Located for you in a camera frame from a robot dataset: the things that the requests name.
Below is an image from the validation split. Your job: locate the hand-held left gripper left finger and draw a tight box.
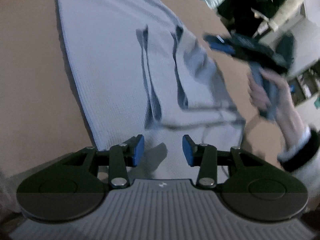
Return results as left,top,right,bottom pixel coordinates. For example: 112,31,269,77
61,134,145,189

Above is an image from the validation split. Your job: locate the person's right hand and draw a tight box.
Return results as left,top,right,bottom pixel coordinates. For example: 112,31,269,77
247,69,305,153

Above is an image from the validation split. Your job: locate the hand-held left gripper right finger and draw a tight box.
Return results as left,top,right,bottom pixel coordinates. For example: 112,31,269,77
182,134,267,189

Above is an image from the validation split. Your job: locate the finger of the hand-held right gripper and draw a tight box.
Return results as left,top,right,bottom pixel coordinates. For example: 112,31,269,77
203,34,237,57

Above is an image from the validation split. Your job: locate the white shelf unit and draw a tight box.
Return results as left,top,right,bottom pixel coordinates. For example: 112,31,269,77
260,17,320,108

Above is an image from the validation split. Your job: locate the grey-blue knit garment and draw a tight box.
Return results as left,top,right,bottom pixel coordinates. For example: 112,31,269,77
54,0,247,180

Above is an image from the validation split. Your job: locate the person's right forearm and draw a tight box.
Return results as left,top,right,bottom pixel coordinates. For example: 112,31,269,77
276,126,320,173

